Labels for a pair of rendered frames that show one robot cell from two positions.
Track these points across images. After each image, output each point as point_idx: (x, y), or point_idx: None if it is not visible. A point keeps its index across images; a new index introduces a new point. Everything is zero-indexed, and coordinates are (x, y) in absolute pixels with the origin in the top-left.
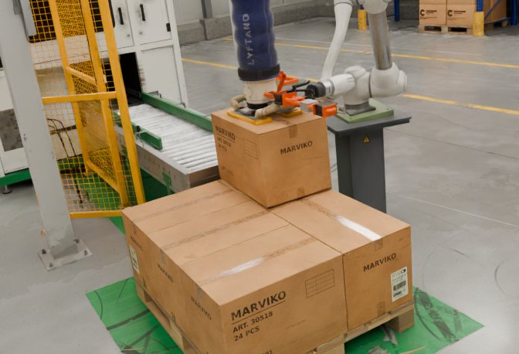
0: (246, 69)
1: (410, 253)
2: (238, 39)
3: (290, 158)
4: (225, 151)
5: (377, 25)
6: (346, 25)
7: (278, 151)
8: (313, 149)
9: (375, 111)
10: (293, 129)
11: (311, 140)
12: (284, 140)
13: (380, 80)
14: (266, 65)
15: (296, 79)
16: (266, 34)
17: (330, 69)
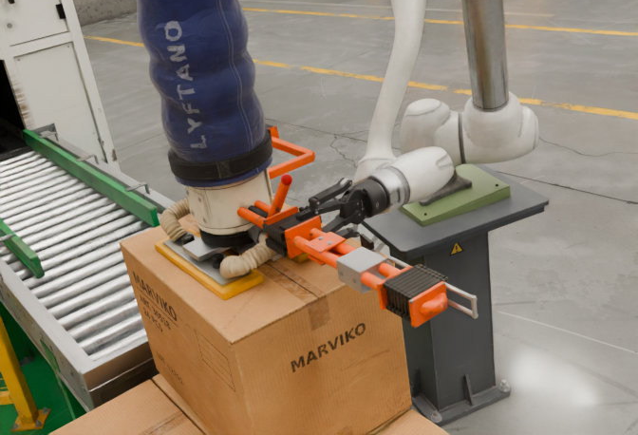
0: (189, 158)
1: None
2: (159, 85)
3: (315, 374)
4: (160, 330)
5: (484, 20)
6: (421, 28)
7: (286, 368)
8: (369, 339)
9: (473, 192)
10: (320, 308)
11: (363, 320)
12: (299, 338)
13: (485, 133)
14: (237, 146)
15: (309, 156)
16: (231, 69)
17: (388, 131)
